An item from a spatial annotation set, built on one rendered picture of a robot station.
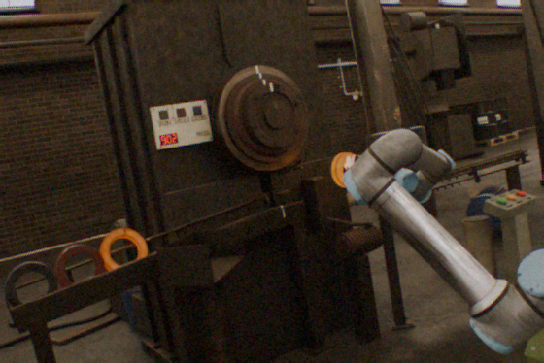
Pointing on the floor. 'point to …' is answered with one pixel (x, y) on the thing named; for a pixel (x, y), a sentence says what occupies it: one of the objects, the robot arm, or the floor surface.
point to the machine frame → (218, 163)
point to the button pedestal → (513, 229)
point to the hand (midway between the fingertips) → (346, 165)
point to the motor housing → (360, 278)
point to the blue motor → (482, 207)
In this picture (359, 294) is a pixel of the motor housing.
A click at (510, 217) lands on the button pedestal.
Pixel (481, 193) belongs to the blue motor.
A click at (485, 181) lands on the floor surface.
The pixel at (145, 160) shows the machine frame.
